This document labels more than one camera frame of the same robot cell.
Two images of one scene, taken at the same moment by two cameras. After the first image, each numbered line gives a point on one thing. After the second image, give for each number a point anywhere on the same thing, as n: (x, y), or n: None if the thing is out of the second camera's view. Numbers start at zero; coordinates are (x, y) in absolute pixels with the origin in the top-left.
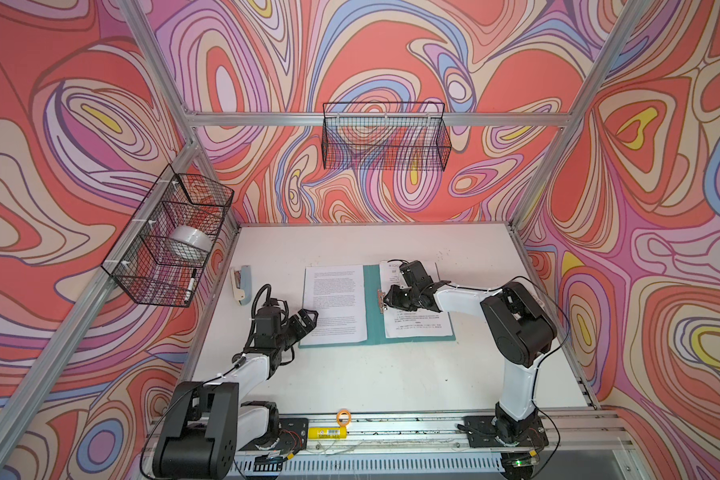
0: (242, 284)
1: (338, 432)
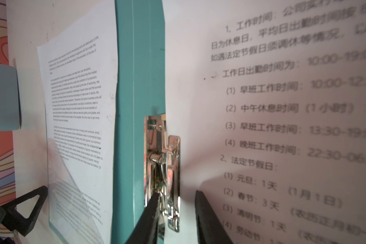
0: (4, 98)
1: None
